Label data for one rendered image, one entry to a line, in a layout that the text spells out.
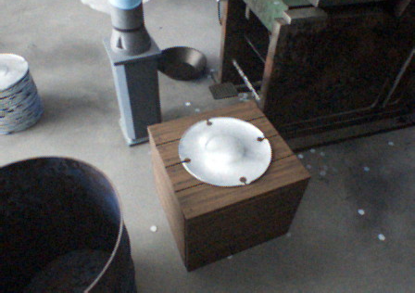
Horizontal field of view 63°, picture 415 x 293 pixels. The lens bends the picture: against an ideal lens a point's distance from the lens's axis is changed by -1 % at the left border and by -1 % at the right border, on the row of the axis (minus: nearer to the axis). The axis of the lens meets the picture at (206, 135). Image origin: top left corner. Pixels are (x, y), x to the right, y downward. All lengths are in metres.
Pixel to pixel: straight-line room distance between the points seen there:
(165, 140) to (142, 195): 0.37
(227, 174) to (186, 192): 0.13
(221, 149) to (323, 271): 0.57
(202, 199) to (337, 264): 0.60
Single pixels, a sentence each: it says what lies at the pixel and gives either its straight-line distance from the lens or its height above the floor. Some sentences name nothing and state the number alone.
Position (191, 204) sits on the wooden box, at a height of 0.35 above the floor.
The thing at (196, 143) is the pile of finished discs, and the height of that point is 0.35.
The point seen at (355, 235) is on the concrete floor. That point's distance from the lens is 1.45.
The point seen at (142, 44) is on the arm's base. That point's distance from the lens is 1.32.
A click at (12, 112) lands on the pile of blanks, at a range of 1.74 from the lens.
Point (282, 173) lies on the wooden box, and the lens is 1.06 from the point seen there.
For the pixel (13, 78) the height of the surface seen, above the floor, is 0.24.
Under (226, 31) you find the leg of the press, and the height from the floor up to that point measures 0.33.
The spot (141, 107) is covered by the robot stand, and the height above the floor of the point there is 0.20.
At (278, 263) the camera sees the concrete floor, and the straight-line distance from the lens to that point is 1.30.
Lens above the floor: 1.16
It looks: 46 degrees down
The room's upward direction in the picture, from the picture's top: 3 degrees clockwise
